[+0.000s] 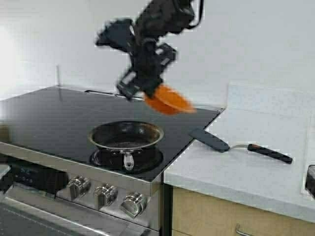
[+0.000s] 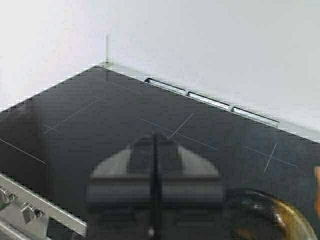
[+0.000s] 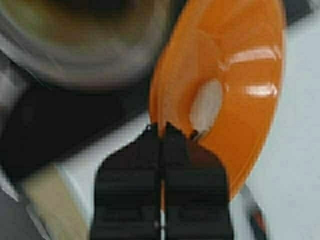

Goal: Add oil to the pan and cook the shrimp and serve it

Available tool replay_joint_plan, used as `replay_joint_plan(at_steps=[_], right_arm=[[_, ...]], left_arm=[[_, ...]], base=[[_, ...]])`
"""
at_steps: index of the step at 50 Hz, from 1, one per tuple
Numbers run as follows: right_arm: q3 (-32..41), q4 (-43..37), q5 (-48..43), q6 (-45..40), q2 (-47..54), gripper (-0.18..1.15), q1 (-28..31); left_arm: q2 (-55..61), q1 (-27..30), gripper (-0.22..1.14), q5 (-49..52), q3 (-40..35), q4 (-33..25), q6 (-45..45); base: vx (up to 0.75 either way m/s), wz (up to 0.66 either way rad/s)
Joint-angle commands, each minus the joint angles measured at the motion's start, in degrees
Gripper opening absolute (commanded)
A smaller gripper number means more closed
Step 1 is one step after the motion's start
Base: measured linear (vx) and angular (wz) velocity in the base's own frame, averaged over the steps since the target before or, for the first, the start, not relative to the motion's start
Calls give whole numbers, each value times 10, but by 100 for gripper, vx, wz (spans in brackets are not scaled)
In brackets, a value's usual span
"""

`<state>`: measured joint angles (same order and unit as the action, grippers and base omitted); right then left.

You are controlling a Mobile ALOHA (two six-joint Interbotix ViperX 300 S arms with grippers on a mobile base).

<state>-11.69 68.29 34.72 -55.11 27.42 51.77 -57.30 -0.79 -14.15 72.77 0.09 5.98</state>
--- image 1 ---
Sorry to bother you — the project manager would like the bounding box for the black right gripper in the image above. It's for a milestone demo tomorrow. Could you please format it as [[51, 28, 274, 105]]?
[[116, 35, 177, 99]]

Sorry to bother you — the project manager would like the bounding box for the orange plastic bowl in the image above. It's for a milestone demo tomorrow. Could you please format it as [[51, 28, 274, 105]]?
[[144, 84, 196, 116]]

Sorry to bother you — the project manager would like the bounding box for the black frying pan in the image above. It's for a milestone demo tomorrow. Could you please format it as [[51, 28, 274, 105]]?
[[88, 120, 164, 171]]

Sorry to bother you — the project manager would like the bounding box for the black spatula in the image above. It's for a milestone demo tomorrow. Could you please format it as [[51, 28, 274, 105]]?
[[189, 128, 293, 164]]

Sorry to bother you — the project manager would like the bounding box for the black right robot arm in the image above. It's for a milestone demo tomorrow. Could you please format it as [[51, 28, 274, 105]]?
[[112, 0, 195, 100]]

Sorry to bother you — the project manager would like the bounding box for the middle chrome stove knob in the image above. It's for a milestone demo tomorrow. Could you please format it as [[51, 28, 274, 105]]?
[[94, 184, 118, 210]]

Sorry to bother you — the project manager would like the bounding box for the chrome stove knob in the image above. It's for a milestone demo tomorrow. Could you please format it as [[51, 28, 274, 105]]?
[[94, 184, 118, 210], [66, 176, 91, 201], [120, 192, 147, 218]]

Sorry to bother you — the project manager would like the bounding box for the left chrome stove knob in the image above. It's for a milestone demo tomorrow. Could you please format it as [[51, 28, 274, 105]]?
[[66, 176, 91, 201]]

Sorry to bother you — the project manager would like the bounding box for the right chrome stove knob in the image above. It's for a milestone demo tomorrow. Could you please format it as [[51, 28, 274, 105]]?
[[120, 192, 147, 218]]

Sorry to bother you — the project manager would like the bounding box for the wooden cabinet drawer front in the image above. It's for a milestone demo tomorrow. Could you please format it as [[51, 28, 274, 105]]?
[[172, 187, 315, 236]]

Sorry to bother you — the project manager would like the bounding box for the stainless steel stove range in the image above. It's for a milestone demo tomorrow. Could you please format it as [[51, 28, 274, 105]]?
[[0, 87, 222, 236]]

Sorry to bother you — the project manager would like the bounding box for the black object at right edge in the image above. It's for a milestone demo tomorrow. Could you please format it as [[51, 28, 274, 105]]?
[[305, 165, 315, 198]]

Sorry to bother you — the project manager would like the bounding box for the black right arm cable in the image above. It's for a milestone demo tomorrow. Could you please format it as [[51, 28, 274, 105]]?
[[187, 0, 205, 29]]

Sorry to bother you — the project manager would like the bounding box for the oven door handle bar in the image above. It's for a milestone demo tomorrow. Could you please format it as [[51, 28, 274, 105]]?
[[0, 194, 151, 236]]

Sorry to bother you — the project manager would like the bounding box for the metal drawer handle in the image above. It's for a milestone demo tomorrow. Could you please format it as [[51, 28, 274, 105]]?
[[234, 223, 284, 236]]

